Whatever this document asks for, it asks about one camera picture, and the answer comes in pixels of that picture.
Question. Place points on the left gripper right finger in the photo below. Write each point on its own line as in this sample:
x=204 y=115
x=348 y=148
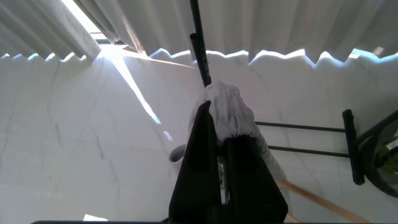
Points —
x=252 y=183

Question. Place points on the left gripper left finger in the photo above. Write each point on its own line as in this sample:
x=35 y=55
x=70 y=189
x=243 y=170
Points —
x=196 y=174

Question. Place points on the white garment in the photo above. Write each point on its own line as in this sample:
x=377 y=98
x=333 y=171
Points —
x=230 y=109

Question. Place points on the pink clothes hanger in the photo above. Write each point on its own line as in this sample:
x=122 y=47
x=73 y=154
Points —
x=323 y=202

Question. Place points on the black clothes rack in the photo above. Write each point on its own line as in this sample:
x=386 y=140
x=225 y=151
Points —
x=199 y=31

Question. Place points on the white curtain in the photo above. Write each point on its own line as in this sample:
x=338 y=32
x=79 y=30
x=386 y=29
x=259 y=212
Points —
x=248 y=25
x=31 y=25

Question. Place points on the window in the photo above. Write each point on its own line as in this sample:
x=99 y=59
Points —
x=84 y=18

